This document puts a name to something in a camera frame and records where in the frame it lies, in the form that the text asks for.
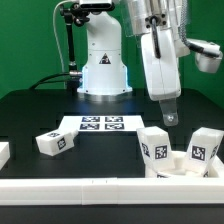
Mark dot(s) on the white left border rail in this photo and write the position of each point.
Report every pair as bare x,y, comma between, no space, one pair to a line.
4,153

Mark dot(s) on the white round stool seat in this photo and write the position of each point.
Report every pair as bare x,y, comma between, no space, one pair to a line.
179,171

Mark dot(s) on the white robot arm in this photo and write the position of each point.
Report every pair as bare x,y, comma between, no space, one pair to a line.
156,23

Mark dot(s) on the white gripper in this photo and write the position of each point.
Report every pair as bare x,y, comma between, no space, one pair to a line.
162,74

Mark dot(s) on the white front border rail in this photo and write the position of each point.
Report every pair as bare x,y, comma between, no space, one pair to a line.
112,191

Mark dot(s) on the black camera stand pole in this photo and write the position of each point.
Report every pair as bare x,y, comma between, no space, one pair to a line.
73,15

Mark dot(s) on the white marker sheet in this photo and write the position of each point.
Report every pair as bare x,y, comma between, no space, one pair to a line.
128,123

